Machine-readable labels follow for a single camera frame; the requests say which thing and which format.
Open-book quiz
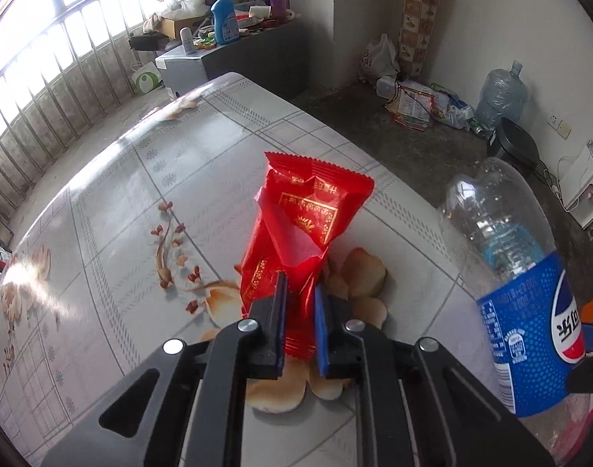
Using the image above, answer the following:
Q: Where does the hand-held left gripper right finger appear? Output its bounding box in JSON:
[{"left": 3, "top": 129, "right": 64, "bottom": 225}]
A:
[{"left": 314, "top": 284, "right": 555, "bottom": 467}]

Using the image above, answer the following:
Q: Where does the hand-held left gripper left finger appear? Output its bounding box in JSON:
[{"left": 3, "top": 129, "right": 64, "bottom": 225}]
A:
[{"left": 40, "top": 272, "right": 290, "bottom": 467}]

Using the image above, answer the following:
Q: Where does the clear bottle with blue label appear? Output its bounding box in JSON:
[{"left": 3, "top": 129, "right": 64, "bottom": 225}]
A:
[{"left": 437, "top": 157, "right": 589, "bottom": 418}]

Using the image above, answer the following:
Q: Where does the red foil wrapper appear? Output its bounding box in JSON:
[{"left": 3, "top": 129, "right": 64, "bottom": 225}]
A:
[{"left": 239, "top": 152, "right": 375, "bottom": 362}]

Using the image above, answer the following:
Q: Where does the white box appliance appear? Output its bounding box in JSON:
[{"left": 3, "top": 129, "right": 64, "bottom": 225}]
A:
[{"left": 559, "top": 148, "right": 593, "bottom": 229}]

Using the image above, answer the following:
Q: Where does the floral tablecloth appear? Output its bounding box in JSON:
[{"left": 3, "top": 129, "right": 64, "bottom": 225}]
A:
[{"left": 0, "top": 72, "right": 570, "bottom": 467}]

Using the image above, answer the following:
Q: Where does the flat printed packet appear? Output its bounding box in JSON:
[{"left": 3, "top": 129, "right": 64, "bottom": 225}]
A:
[{"left": 392, "top": 82, "right": 436, "bottom": 130}]

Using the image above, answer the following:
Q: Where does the dark grey cabinet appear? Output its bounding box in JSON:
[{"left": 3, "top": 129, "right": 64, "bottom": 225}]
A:
[{"left": 155, "top": 19, "right": 309, "bottom": 103}]

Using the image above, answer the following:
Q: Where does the clear printed plastic bag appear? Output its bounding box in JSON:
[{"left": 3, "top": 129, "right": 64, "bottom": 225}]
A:
[{"left": 430, "top": 83, "right": 475, "bottom": 130}]

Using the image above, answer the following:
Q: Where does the white bag with green logo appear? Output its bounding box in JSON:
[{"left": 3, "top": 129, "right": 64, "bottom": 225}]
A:
[{"left": 132, "top": 61, "right": 165, "bottom": 97}]

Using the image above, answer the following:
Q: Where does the white plastic bag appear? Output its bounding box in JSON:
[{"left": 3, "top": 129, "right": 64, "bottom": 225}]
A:
[{"left": 357, "top": 34, "right": 401, "bottom": 86}]

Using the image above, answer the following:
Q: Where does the large clear water jug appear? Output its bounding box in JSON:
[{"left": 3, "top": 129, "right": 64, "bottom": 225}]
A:
[{"left": 474, "top": 60, "right": 529, "bottom": 130}]

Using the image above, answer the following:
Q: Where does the blue detergent bottle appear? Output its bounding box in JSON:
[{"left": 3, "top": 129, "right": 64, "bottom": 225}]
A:
[{"left": 210, "top": 0, "right": 241, "bottom": 46}]

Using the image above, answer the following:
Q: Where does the open cardboard box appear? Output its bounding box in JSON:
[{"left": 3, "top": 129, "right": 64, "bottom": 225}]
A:
[{"left": 159, "top": 14, "right": 214, "bottom": 40}]

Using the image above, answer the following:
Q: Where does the tall patterned roll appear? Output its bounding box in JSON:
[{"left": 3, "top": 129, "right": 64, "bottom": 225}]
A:
[{"left": 398, "top": 0, "right": 444, "bottom": 76}]

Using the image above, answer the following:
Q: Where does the metal window railing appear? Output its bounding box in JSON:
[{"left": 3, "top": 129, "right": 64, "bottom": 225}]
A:
[{"left": 0, "top": 0, "right": 180, "bottom": 225}]

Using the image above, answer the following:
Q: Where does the white wall socket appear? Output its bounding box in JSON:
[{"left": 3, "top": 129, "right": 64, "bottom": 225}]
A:
[{"left": 548, "top": 111, "right": 572, "bottom": 139}]

